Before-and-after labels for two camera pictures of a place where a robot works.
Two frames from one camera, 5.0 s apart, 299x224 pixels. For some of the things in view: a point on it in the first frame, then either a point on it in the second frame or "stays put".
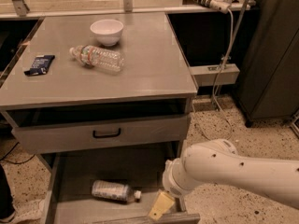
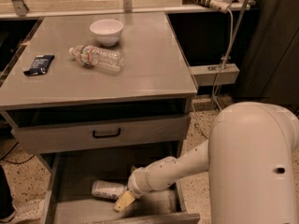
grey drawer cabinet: [108, 97] stays put
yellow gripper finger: [162, 203] -> [124, 201]
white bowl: [107, 32] stays put
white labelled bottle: [117, 191] stays put
